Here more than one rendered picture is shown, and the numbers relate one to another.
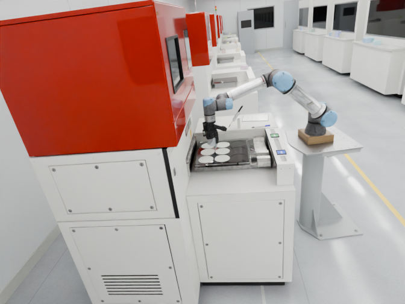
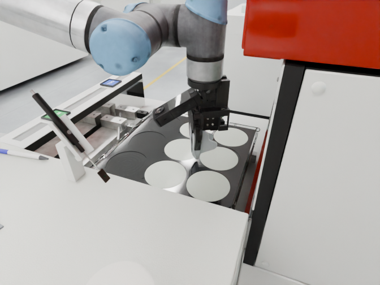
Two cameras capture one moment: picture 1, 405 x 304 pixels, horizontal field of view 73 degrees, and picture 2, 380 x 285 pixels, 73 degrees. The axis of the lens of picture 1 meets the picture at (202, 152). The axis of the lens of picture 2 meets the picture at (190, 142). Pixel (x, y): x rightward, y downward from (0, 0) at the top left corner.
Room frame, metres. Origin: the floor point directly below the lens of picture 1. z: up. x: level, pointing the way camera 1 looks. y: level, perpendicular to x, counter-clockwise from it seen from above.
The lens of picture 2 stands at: (2.25, 0.01, 1.31)
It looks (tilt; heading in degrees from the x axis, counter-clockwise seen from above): 35 degrees down; 193
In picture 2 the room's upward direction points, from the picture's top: straight up
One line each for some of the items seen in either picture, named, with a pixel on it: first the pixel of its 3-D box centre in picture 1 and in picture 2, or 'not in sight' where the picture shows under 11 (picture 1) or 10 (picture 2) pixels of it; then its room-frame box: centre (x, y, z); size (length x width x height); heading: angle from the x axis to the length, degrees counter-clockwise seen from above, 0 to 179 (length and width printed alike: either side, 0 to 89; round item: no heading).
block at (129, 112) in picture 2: (263, 158); (127, 111); (1.53, -0.38, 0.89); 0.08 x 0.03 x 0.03; 82
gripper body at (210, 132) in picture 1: (210, 129); (206, 103); (1.74, -0.07, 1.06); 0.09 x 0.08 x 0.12; 113
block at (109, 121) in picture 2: (262, 152); (113, 122); (1.61, -0.39, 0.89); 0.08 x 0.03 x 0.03; 82
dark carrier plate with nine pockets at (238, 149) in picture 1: (222, 151); (182, 149); (1.71, -0.14, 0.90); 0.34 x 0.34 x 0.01; 82
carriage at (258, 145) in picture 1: (261, 151); (100, 142); (1.69, -0.40, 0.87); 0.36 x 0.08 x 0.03; 172
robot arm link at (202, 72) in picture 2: (210, 117); (204, 67); (1.74, -0.08, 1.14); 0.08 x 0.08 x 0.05
